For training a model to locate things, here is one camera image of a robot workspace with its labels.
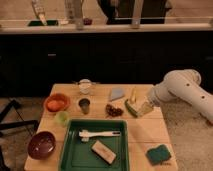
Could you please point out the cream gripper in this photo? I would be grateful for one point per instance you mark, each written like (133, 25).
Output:
(142, 107)

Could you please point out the dark red grape bunch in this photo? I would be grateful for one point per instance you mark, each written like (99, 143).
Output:
(112, 111)

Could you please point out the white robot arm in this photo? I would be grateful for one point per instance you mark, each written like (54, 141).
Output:
(182, 84)

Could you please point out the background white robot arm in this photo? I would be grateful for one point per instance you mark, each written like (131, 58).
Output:
(39, 11)

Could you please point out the small metal cup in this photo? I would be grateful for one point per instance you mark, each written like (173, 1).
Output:
(84, 105)

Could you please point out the light green cup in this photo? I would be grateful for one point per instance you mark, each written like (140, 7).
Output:
(61, 118)

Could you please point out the green cucumber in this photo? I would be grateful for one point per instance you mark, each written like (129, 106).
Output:
(131, 110)

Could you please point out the yellow banana piece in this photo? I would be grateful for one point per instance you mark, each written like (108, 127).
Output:
(133, 95)

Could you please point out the grey blue wedge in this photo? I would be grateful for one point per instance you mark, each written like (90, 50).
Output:
(116, 93)

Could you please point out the green sponge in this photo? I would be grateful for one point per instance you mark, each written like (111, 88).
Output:
(158, 155)

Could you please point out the wooden block brush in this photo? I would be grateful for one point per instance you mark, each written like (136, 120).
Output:
(103, 151)

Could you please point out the orange bowl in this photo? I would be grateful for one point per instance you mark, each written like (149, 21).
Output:
(57, 96)

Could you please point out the orange fruit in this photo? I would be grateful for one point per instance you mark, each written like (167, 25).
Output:
(55, 105)

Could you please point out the dark red background object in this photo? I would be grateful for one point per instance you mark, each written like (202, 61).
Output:
(87, 21)

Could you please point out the dark maroon bowl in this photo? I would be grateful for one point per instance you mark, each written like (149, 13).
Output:
(41, 145)

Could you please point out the black folding stand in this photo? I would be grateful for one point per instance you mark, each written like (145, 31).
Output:
(14, 141)

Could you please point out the dark green background tray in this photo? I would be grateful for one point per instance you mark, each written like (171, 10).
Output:
(39, 23)

